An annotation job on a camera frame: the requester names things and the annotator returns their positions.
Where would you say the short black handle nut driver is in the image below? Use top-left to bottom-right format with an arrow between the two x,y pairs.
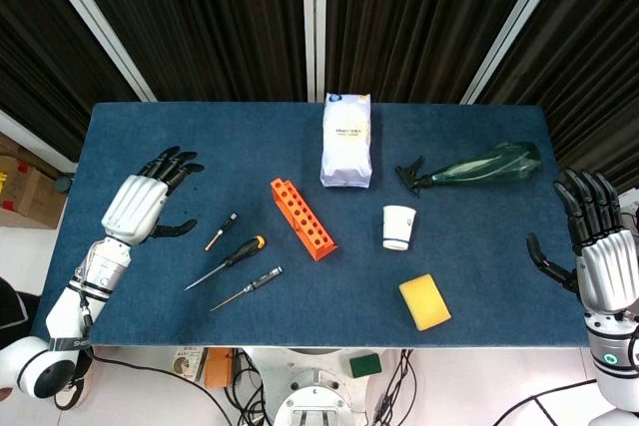
204,213 -> 240,251

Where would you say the yellow sponge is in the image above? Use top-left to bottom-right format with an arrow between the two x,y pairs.
397,273 -> 452,332

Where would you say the white robot torso base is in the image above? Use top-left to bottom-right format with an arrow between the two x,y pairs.
272,348 -> 370,426

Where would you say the blue felt table cover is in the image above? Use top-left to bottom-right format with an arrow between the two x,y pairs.
30,101 -> 591,349

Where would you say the white paper bag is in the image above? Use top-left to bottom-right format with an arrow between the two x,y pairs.
319,92 -> 373,189

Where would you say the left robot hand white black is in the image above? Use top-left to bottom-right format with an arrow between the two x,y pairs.
101,145 -> 206,247

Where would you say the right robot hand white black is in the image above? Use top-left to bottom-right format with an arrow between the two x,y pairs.
526,169 -> 639,317

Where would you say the small orange box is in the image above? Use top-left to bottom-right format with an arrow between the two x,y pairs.
204,348 -> 236,390

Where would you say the black orange handle screwdriver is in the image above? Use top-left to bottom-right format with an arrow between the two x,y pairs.
184,234 -> 268,291

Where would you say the orange tool holder rack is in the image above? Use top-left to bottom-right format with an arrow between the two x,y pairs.
270,178 -> 339,262

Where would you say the black pleated curtain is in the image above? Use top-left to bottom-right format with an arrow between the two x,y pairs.
0,0 -> 639,193

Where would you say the green spray bottle black trigger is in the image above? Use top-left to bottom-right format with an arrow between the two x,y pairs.
394,141 -> 543,194

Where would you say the brown cardboard box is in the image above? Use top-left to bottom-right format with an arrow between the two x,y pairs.
0,132 -> 69,231

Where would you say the green scouring pad block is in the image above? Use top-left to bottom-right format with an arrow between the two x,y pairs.
348,352 -> 383,379

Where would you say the black floor cable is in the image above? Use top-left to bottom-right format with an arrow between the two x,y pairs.
224,349 -> 271,426
371,348 -> 416,426
74,345 -> 236,426
493,378 -> 600,426

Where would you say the long grey handle precision screwdriver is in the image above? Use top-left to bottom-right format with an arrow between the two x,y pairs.
209,265 -> 284,313

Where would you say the white frame post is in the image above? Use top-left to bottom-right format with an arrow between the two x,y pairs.
32,0 -> 159,103
458,0 -> 578,106
301,0 -> 328,103

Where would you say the white paper cup blue stripe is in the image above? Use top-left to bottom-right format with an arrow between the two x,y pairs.
381,205 -> 418,251

